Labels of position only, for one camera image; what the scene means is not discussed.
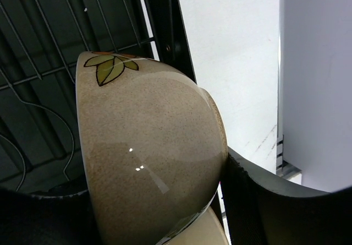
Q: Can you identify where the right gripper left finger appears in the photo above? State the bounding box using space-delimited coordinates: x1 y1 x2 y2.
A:
1 177 102 244

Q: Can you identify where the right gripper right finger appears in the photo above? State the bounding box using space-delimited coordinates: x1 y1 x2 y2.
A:
221 149 351 244

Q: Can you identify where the beige bowl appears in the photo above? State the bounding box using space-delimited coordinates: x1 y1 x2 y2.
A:
165 206 229 245
75 52 228 244

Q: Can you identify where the black drain tray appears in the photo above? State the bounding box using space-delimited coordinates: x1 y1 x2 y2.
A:
1 0 195 192

